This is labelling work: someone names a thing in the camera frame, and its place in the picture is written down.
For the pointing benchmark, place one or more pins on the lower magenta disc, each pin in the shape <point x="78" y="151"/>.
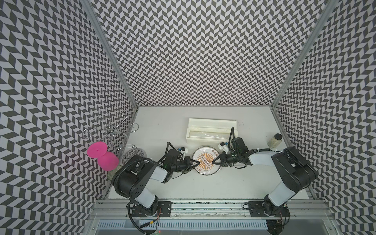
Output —
<point x="108" y="162"/>

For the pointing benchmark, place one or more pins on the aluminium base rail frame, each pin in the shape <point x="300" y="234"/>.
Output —
<point x="297" y="217"/>

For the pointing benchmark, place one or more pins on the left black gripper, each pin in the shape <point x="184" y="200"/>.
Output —
<point x="188" y="161"/>

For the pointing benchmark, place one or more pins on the green glass cup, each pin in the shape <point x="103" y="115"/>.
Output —
<point x="112" y="173"/>

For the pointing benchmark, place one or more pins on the clear plastic wrap sheet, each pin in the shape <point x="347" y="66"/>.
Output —
<point x="206" y="160"/>

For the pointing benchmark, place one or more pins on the upper magenta disc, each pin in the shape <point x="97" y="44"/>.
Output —
<point x="97" y="150"/>

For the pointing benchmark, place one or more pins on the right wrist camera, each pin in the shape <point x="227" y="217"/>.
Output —
<point x="224" y="148"/>

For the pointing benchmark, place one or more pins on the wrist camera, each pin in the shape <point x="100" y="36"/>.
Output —
<point x="183" y="151"/>
<point x="224" y="148"/>

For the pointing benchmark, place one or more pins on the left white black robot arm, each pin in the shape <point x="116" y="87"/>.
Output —
<point x="131" y="180"/>

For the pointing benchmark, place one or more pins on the round patterned ceramic plate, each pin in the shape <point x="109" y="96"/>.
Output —
<point x="206" y="160"/>

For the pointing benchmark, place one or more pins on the small jar with black lid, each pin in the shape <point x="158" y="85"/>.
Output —
<point x="275" y="141"/>

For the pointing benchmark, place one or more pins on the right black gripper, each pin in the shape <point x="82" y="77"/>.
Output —
<point x="222" y="156"/>

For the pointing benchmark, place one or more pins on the white plastic wrap dispenser box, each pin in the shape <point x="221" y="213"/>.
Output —
<point x="210" y="130"/>

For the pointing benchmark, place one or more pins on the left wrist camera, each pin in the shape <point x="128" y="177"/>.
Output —
<point x="183" y="151"/>

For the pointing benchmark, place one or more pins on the magenta disc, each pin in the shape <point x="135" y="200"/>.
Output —
<point x="108" y="162"/>
<point x="97" y="150"/>

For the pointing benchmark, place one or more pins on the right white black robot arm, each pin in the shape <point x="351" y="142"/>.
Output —
<point x="295" y="172"/>

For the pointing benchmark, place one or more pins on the silver wire rack stand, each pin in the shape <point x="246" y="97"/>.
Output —
<point x="116" y="136"/>

